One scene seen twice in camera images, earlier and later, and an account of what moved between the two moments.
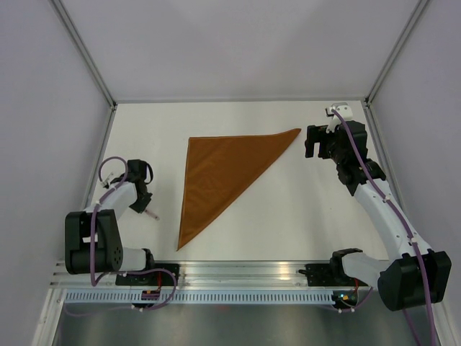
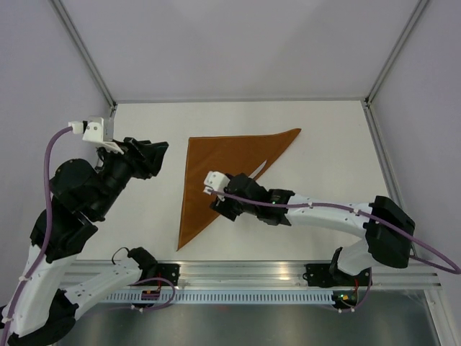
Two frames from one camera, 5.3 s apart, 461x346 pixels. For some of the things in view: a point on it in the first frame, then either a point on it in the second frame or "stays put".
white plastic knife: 152,215 -> 258,170
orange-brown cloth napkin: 219,171 stays put
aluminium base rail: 216,274 stays put
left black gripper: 141,207 -> 146,156
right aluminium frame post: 395,52 stays put
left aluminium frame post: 84,53 stays put
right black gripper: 318,134 -> 225,208
